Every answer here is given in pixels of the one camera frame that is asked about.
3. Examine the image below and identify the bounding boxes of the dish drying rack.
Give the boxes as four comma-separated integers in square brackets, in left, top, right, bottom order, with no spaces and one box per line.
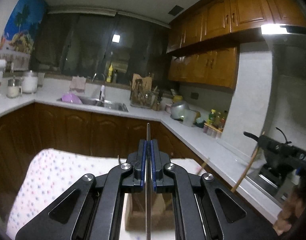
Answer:
[130,88,158,109]

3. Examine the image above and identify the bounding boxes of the dark window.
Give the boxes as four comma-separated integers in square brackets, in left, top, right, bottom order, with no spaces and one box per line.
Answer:
[30,14,170,85]

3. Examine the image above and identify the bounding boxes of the black wok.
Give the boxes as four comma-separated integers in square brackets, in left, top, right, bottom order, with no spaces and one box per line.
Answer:
[259,127,301,188]

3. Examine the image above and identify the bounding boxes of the wooden chopstick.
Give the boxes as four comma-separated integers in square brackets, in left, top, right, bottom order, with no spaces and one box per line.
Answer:
[230,144,259,193]
[196,158,210,175]

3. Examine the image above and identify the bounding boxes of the green oil bottle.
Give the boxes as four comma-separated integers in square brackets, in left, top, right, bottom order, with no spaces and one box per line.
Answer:
[208,109,216,125]

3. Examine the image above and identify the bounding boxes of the black wok handle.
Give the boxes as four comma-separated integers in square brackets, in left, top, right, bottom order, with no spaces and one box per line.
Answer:
[243,131,258,142]

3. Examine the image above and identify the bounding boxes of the steel pot upside down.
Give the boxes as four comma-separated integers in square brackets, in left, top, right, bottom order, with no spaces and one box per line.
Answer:
[170,100,189,120]

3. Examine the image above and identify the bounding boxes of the yellow detergent bottle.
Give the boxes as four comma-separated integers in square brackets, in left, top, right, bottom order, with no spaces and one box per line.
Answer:
[106,64,113,83]

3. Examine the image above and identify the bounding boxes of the upper wooden cabinets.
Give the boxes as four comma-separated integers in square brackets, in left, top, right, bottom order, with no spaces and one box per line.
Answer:
[167,0,306,89]

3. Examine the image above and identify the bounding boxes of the right hand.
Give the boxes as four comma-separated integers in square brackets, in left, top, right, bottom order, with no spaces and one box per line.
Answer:
[273,179,306,236]

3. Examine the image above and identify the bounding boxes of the tropical fruit poster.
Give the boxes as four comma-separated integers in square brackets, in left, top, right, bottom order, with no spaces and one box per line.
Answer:
[0,0,47,71]

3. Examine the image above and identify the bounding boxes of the wooden cabinets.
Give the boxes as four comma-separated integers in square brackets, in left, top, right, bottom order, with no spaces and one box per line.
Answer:
[0,102,209,205]
[167,0,306,89]

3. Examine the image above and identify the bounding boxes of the small white pot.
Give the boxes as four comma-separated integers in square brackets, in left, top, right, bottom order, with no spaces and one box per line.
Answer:
[7,77,22,99]

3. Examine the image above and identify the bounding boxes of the large white cooker pot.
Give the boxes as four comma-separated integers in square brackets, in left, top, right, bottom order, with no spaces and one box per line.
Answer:
[21,70,38,94]

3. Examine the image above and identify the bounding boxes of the steel chopstick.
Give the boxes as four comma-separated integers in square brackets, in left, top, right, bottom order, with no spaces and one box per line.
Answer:
[145,123,151,240]

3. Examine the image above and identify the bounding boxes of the chrome faucet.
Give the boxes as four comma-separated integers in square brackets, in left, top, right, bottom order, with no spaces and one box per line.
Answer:
[92,73,105,82]

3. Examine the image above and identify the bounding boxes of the purple basin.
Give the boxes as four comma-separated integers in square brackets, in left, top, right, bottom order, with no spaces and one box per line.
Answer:
[61,93,82,105]

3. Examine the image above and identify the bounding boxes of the range hood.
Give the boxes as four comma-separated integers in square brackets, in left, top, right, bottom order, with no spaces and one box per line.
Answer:
[261,23,306,47]

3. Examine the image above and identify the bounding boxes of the wooden utensil holder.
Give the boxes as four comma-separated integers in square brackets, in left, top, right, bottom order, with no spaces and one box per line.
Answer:
[124,192,174,231]

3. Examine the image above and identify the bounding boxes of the lower wooden cabinets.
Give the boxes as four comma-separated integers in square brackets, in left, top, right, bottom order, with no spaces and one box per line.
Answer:
[0,102,209,205]

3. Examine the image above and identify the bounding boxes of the hanging dish cloth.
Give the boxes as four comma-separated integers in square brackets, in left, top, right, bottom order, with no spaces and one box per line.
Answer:
[69,76,86,93]

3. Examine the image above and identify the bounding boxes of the floral white table cloth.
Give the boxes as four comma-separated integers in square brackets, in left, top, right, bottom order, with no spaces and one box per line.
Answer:
[6,147,209,240]

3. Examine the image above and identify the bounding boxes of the translucent plastic cup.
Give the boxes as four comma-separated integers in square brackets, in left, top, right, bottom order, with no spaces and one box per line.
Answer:
[183,109,197,127]

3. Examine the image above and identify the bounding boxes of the steel kitchen sink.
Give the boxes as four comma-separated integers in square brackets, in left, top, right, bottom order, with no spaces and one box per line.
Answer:
[56,96,129,113]

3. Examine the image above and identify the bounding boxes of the wooden cutting board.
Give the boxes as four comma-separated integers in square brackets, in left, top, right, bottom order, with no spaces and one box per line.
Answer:
[131,73,153,91]

